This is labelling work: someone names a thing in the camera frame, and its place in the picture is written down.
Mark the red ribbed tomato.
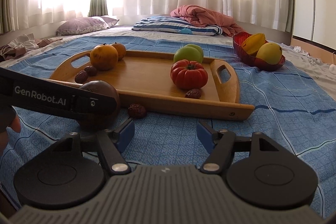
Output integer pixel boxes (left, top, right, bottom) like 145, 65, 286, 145
170, 59, 208, 90

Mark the small orange fruit behind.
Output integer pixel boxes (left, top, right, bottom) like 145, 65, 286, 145
111, 43, 126, 61

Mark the pink crumpled blanket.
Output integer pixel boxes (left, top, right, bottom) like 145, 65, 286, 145
170, 5, 244, 37

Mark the dark purple tomato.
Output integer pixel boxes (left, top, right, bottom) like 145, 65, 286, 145
77, 80, 120, 132

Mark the person's hand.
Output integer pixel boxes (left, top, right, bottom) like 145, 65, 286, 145
0, 107, 22, 156

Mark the yellow starfruit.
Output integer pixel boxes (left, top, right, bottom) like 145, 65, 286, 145
241, 33, 266, 56

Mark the purple pillow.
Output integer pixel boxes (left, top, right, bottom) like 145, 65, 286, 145
56, 16, 119, 36

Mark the yellow mango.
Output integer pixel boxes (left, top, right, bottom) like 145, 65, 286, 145
256, 43, 282, 65

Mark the blue white striped pillow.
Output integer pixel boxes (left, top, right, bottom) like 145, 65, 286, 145
132, 16, 223, 36

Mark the blue checked bed sheet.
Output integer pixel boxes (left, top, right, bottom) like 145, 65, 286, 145
1, 35, 335, 217

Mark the pink white clothes pile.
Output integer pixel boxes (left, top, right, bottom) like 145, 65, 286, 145
0, 34, 62, 62

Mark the large orange fruit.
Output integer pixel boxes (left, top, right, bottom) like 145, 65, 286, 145
90, 44, 118, 71

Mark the dried red date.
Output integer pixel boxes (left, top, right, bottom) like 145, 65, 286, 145
185, 89, 202, 99
74, 71, 88, 84
84, 65, 97, 77
127, 103, 147, 119

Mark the green apple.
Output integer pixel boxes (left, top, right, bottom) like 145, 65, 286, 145
185, 44, 204, 58
173, 47, 203, 63

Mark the front green apple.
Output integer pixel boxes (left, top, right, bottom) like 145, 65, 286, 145
173, 47, 203, 63

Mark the rear green apple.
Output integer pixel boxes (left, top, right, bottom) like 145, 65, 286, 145
185, 44, 204, 58

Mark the white crumpled cloth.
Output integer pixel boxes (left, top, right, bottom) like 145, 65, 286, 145
281, 43, 306, 55

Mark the red glass fruit bowl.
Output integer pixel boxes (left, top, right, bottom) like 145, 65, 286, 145
232, 32, 286, 72

